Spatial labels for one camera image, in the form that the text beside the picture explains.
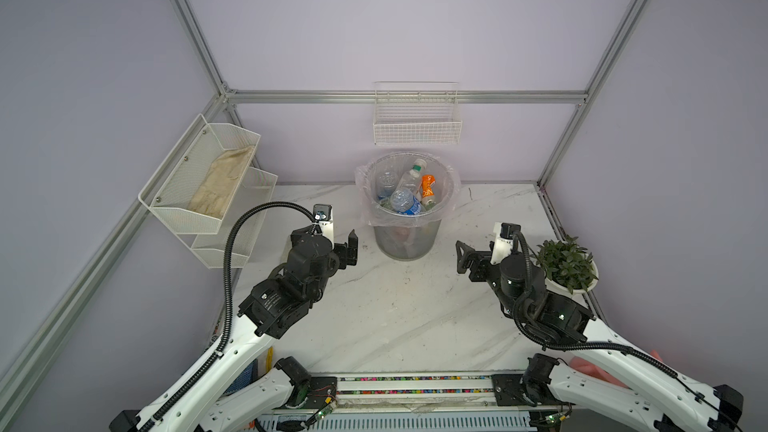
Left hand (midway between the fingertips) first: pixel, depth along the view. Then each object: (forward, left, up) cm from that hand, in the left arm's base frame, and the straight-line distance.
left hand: (330, 232), depth 68 cm
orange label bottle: (+23, -25, -6) cm, 35 cm away
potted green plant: (-2, -60, -12) cm, 61 cm away
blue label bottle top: (+9, -18, +1) cm, 20 cm away
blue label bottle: (+26, -13, -7) cm, 30 cm away
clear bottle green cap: (+26, -20, -8) cm, 34 cm away
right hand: (-1, -33, -3) cm, 33 cm away
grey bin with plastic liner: (+10, -24, -11) cm, 28 cm away
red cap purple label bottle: (+10, -17, -14) cm, 24 cm away
